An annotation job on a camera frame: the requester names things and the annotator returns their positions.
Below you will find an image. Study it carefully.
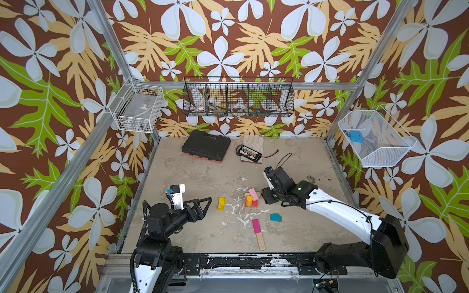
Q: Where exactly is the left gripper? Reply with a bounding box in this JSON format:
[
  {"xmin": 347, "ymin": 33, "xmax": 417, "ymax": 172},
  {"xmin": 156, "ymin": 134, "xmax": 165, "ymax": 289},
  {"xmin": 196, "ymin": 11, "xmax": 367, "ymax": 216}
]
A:
[{"xmin": 163, "ymin": 197, "xmax": 211, "ymax": 239}]

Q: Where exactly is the yellow arch block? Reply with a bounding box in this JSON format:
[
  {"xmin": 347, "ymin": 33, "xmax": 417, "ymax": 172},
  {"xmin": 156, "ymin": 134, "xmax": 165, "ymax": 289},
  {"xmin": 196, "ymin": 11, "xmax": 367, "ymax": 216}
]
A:
[{"xmin": 217, "ymin": 197, "xmax": 225, "ymax": 211}]

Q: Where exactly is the teal block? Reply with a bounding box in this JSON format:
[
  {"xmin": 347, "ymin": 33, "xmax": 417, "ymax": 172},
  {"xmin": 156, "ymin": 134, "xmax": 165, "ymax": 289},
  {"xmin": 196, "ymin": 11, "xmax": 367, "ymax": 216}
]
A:
[{"xmin": 269, "ymin": 213, "xmax": 282, "ymax": 223}]

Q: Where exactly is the light pink rectangular block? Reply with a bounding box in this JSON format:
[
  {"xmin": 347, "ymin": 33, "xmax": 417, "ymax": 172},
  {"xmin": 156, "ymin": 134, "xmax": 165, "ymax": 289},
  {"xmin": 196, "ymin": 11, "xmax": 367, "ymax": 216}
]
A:
[{"xmin": 249, "ymin": 188, "xmax": 259, "ymax": 201}]

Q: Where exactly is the yellow cylinder block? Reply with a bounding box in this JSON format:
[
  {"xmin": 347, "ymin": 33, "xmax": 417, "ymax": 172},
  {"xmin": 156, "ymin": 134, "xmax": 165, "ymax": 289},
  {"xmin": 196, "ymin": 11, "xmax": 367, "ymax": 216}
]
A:
[{"xmin": 245, "ymin": 195, "xmax": 254, "ymax": 207}]

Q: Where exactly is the magenta block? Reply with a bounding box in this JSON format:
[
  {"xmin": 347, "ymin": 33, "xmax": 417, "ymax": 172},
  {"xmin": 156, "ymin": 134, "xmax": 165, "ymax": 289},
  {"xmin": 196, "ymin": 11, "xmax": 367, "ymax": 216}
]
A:
[{"xmin": 252, "ymin": 219, "xmax": 261, "ymax": 234}]

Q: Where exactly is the natural wood long block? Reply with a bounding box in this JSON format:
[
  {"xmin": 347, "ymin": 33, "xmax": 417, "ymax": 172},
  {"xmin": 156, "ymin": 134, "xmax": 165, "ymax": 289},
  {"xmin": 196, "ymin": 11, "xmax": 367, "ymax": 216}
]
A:
[{"xmin": 255, "ymin": 232, "xmax": 266, "ymax": 251}]

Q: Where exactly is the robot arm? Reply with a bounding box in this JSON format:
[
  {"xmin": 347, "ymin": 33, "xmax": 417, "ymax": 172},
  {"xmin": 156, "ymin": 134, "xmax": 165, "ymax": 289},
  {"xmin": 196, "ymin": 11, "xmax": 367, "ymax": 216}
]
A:
[{"xmin": 293, "ymin": 181, "xmax": 409, "ymax": 279}]

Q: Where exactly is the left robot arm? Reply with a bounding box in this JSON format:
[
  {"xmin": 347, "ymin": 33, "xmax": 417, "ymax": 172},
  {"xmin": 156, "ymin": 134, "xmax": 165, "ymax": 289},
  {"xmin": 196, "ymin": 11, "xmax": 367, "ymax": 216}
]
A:
[{"xmin": 129, "ymin": 197, "xmax": 212, "ymax": 293}]

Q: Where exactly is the black and red tool case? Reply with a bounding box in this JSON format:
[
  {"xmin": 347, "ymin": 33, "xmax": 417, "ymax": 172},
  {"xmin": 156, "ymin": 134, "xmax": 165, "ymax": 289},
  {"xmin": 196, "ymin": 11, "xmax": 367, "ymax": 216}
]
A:
[{"xmin": 181, "ymin": 130, "xmax": 231, "ymax": 163}]

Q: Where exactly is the white work glove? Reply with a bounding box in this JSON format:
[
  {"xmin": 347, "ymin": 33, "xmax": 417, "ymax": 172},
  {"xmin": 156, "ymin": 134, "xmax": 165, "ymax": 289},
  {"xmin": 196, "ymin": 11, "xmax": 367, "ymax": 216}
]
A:
[{"xmin": 243, "ymin": 134, "xmax": 264, "ymax": 155}]

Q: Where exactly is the blue object in basket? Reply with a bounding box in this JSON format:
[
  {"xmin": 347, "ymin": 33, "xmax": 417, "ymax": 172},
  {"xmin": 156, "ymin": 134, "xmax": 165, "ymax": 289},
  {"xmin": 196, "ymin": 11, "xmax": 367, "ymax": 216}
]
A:
[{"xmin": 348, "ymin": 130, "xmax": 364, "ymax": 144}]

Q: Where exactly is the tape roll in basket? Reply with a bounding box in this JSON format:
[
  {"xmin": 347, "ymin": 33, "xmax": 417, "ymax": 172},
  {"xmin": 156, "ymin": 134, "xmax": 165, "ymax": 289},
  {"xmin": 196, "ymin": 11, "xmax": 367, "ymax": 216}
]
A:
[{"xmin": 230, "ymin": 103, "xmax": 247, "ymax": 113}]

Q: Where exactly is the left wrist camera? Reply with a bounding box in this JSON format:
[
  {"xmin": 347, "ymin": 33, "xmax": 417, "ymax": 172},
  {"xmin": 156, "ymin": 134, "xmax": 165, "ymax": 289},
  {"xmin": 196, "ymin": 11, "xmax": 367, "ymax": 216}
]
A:
[{"xmin": 166, "ymin": 184, "xmax": 186, "ymax": 210}]

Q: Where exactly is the black charging board with cables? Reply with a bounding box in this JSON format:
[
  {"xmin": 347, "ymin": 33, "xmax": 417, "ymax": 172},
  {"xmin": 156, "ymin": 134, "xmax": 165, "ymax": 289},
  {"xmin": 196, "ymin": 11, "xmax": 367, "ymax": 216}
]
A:
[{"xmin": 235, "ymin": 145, "xmax": 279, "ymax": 164}]

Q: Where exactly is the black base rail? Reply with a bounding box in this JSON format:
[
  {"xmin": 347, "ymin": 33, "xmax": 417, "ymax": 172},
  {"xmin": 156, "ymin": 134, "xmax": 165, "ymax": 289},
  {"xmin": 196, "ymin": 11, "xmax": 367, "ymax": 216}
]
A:
[{"xmin": 175, "ymin": 252, "xmax": 348, "ymax": 276}]

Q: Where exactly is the white wire basket right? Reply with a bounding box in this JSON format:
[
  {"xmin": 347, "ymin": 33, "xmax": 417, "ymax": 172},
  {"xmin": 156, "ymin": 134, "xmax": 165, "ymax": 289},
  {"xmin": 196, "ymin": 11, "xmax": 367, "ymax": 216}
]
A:
[{"xmin": 338, "ymin": 106, "xmax": 417, "ymax": 168}]

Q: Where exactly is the white wire basket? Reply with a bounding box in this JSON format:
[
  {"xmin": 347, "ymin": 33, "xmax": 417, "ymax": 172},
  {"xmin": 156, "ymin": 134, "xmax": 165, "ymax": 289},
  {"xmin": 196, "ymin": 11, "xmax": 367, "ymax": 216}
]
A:
[
  {"xmin": 338, "ymin": 106, "xmax": 417, "ymax": 168},
  {"xmin": 110, "ymin": 83, "xmax": 165, "ymax": 133}
]

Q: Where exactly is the black wire basket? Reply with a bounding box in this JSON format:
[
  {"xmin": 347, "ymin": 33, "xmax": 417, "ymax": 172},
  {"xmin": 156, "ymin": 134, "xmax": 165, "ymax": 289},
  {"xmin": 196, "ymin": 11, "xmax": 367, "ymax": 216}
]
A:
[{"xmin": 182, "ymin": 76, "xmax": 295, "ymax": 117}]

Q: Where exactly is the white wire basket left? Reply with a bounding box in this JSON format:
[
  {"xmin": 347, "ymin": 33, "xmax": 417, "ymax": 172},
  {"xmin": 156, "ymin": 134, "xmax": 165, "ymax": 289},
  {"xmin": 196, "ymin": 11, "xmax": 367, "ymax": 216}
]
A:
[{"xmin": 110, "ymin": 83, "xmax": 165, "ymax": 133}]

